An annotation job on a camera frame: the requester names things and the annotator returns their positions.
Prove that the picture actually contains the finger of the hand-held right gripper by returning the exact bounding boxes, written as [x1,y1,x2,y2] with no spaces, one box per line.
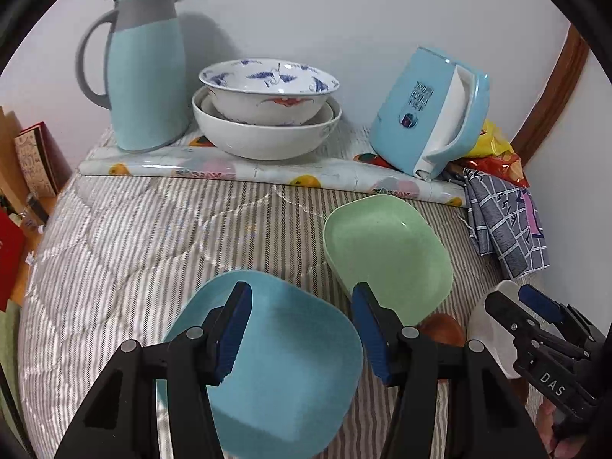
[519,284,605,345]
[485,291,589,359]

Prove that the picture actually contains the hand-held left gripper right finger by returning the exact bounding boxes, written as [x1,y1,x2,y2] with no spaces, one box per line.
[351,281,550,459]

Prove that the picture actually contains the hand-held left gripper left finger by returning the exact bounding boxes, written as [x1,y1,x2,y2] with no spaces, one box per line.
[54,281,254,459]

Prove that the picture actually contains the blue square plate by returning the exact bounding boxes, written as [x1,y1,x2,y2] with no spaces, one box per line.
[158,270,364,446]

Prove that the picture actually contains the brown round plate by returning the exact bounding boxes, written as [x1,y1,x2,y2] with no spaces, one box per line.
[420,313,466,347]

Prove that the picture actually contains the green square plate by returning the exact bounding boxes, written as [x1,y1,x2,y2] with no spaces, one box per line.
[323,195,454,326]

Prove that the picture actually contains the person's right hand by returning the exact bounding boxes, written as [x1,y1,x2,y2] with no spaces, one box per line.
[535,399,581,459]

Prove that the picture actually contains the grey checked cloth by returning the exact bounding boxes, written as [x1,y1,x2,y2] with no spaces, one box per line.
[463,167,550,279]

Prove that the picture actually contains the striped quilt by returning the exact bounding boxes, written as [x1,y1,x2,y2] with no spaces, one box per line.
[16,172,531,459]

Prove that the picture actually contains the red chip bag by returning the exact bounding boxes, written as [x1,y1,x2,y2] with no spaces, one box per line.
[461,150,531,188]

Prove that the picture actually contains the floral folded mat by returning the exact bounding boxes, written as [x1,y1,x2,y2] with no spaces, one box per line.
[79,127,472,208]

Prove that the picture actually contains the yellow chip bag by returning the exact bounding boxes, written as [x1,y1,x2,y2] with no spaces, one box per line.
[466,119,514,158]

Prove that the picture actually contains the white bowl with grey pattern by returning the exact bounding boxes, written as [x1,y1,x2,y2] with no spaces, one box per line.
[192,87,343,160]

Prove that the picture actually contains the light blue electric kettle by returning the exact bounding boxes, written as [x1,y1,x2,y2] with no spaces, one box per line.
[370,47,491,180]

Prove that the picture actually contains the blue patterned ceramic bowl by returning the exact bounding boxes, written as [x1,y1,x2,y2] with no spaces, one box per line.
[198,59,341,127]

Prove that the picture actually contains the patterned book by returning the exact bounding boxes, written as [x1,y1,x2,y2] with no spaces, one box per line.
[14,123,72,197]

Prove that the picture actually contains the teal thermos jug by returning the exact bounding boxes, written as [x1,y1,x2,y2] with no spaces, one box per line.
[76,0,188,154]

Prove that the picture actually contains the wooden door frame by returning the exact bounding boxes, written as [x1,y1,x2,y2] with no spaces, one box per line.
[509,24,591,168]

